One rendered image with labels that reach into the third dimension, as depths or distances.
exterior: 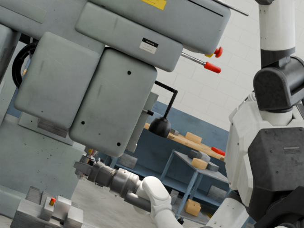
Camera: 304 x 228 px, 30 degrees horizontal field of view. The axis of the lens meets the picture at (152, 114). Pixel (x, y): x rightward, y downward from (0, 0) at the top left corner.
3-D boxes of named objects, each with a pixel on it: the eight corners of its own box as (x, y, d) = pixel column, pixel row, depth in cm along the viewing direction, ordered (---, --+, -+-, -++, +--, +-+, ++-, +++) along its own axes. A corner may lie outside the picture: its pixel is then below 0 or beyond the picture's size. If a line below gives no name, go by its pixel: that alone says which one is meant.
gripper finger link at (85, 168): (76, 159, 187) (93, 167, 186) (73, 168, 187) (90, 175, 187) (75, 159, 185) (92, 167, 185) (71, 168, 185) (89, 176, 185)
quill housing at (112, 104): (116, 149, 200) (153, 65, 198) (121, 162, 180) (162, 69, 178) (66, 128, 197) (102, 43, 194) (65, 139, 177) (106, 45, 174)
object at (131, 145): (132, 150, 193) (157, 93, 191) (133, 153, 189) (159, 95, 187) (121, 145, 192) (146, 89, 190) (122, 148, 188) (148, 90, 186)
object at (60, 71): (69, 120, 199) (98, 51, 197) (68, 131, 175) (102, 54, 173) (18, 98, 195) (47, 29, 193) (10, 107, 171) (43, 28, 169)
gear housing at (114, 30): (161, 69, 200) (172, 43, 200) (173, 74, 176) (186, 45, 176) (73, 30, 194) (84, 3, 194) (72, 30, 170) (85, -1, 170)
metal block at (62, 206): (65, 215, 210) (71, 200, 209) (64, 220, 204) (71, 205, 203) (52, 210, 209) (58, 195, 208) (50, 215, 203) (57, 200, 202)
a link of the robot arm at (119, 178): (102, 155, 195) (133, 169, 194) (91, 181, 195) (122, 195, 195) (94, 160, 182) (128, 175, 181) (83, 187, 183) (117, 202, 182)
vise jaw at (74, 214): (79, 220, 215) (83, 210, 215) (78, 233, 200) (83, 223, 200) (64, 214, 214) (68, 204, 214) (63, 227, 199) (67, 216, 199)
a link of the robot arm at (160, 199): (156, 174, 188) (176, 202, 180) (148, 193, 193) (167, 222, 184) (140, 176, 185) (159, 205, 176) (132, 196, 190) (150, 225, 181)
